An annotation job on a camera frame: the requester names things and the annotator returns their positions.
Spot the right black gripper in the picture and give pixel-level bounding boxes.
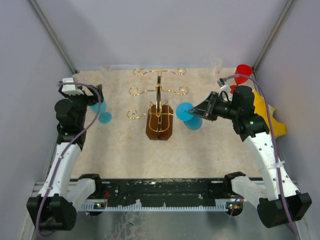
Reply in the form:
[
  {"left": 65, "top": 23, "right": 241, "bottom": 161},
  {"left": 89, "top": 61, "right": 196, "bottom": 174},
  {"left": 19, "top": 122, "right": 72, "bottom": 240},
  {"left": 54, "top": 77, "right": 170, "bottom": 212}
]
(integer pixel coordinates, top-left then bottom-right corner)
[{"left": 188, "top": 91, "right": 239, "bottom": 121}]

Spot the right aluminium corner post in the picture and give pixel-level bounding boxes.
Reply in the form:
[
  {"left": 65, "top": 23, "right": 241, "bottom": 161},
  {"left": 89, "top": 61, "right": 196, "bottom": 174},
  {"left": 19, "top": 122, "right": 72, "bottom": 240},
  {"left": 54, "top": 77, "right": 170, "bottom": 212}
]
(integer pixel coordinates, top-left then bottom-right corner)
[{"left": 252, "top": 0, "right": 297, "bottom": 73}]

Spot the clear wine glass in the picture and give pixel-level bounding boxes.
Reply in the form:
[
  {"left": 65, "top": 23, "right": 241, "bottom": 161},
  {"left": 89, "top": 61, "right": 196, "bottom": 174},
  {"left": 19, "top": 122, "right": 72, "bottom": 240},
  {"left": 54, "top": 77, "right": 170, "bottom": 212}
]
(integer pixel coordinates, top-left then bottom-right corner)
[
  {"left": 72, "top": 73, "right": 83, "bottom": 83},
  {"left": 210, "top": 58, "right": 223, "bottom": 75},
  {"left": 100, "top": 65, "right": 112, "bottom": 78}
]

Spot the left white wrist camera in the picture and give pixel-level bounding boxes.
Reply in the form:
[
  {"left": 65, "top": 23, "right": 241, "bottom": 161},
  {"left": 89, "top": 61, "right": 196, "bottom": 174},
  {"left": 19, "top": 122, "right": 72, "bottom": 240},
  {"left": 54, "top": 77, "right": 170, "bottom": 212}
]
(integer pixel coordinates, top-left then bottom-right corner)
[{"left": 61, "top": 77, "right": 84, "bottom": 96}]

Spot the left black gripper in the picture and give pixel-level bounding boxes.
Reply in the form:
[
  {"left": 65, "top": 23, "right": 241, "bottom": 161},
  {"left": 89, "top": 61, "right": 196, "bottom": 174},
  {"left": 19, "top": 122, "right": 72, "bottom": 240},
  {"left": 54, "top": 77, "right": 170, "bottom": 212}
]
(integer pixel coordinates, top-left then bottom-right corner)
[{"left": 59, "top": 84, "right": 104, "bottom": 127}]

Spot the patterned yellow cloth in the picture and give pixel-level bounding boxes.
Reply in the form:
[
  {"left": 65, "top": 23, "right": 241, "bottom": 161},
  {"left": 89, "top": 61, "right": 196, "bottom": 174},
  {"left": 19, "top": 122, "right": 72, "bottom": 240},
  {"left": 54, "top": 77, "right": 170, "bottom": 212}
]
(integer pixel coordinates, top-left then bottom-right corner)
[{"left": 252, "top": 90, "right": 287, "bottom": 138}]

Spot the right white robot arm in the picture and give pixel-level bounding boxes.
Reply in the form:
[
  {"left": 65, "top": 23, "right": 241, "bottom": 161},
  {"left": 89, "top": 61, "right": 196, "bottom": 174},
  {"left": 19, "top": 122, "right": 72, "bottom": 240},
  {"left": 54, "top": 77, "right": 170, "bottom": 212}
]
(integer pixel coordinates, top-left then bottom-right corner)
[{"left": 188, "top": 85, "right": 312, "bottom": 228}]

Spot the blue wine glass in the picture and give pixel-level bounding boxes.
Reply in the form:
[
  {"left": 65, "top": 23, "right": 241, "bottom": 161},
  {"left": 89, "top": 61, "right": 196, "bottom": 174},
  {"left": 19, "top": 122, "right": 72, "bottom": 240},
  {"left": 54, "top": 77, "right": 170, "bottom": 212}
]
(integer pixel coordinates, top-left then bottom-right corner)
[
  {"left": 176, "top": 102, "right": 203, "bottom": 131},
  {"left": 90, "top": 100, "right": 112, "bottom": 124}
]

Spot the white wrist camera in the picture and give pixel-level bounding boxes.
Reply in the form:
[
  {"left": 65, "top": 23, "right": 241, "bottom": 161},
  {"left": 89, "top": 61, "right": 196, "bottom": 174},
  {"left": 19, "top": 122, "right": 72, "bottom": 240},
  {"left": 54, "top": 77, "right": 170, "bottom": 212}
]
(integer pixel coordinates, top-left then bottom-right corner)
[
  {"left": 61, "top": 77, "right": 84, "bottom": 96},
  {"left": 217, "top": 78, "right": 231, "bottom": 94}
]

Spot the left aluminium corner post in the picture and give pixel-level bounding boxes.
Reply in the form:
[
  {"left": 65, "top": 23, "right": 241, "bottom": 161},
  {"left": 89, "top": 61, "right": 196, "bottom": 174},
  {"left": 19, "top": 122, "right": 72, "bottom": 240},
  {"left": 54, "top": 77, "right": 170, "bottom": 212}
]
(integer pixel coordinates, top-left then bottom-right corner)
[{"left": 27, "top": 0, "right": 78, "bottom": 74}]

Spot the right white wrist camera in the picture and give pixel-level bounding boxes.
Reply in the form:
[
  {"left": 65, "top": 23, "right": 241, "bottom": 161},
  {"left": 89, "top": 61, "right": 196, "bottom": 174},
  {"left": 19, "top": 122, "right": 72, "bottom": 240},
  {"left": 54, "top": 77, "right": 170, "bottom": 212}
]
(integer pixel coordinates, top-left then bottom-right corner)
[{"left": 217, "top": 78, "right": 231, "bottom": 94}]

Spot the gold wire glass rack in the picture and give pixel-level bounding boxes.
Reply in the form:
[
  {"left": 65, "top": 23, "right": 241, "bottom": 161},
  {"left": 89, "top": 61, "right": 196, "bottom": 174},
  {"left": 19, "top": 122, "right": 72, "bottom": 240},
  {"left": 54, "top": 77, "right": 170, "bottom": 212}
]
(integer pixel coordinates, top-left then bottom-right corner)
[{"left": 127, "top": 67, "right": 189, "bottom": 141}]

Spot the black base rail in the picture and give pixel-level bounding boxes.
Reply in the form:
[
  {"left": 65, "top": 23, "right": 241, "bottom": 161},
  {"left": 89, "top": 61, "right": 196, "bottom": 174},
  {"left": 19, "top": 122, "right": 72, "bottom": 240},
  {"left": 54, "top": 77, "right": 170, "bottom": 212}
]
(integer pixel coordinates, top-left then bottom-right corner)
[{"left": 32, "top": 177, "right": 301, "bottom": 217}]

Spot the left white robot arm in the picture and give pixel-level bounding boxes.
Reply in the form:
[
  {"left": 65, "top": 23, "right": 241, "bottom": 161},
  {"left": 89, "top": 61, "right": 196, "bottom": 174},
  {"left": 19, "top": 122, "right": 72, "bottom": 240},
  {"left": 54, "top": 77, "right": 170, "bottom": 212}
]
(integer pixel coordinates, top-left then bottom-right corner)
[{"left": 26, "top": 82, "right": 104, "bottom": 238}]

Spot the aluminium corner post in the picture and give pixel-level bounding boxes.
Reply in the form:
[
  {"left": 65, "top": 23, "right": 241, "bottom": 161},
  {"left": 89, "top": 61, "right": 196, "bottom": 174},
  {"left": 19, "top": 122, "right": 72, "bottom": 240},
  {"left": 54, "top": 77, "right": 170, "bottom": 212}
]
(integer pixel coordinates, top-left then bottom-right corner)
[
  {"left": 27, "top": 0, "right": 78, "bottom": 74},
  {"left": 252, "top": 0, "right": 297, "bottom": 73}
]

